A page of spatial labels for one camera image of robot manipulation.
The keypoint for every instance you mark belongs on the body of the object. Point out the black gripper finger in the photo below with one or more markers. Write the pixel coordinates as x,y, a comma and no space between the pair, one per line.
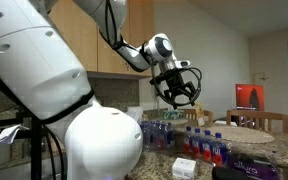
191,89
169,93

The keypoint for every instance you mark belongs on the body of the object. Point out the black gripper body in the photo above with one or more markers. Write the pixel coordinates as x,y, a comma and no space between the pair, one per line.
175,80

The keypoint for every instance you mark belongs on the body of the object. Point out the purple plastic package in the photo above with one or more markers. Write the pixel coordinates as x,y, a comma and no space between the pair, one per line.
254,170

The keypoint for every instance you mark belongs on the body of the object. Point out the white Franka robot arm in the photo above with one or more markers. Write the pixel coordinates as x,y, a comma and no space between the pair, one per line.
34,66

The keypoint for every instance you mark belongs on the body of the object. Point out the green tissue box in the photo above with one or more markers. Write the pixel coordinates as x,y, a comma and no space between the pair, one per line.
174,115

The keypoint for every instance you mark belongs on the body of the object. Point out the wooden figurine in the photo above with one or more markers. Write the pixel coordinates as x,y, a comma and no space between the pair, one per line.
200,115

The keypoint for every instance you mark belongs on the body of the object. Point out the narrow wooden chair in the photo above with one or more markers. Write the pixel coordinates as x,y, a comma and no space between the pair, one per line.
209,115

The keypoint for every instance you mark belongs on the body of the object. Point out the white rounded container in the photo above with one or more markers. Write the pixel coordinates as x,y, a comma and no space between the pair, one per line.
135,113

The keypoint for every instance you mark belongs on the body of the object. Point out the small blue water bottle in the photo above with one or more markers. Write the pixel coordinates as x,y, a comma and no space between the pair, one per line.
161,135
170,135
145,135
153,135

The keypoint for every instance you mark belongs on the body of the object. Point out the Fiji water bottle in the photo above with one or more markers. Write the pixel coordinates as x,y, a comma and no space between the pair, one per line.
188,141
207,148
197,145
219,151

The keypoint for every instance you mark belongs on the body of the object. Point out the red poster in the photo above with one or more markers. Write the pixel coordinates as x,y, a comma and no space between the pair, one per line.
244,96

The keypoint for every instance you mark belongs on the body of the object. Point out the small white cardboard box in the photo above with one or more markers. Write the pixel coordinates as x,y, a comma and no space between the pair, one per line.
184,168

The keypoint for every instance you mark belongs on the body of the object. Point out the black pouch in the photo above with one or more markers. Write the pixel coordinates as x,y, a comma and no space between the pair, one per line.
230,174

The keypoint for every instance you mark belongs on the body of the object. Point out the folded white paper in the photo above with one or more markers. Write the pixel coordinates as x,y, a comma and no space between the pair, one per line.
9,133

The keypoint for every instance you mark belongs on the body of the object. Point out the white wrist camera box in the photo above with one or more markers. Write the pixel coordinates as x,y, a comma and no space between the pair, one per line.
183,63

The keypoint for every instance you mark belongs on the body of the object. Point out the wall crucifix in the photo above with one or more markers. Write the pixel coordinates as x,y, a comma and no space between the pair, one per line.
261,77

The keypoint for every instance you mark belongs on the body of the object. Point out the wooden wall cabinet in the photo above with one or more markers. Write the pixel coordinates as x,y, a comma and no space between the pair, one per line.
80,40

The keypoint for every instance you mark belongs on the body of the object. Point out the black camera stand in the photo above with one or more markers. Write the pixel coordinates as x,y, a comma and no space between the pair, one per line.
36,150

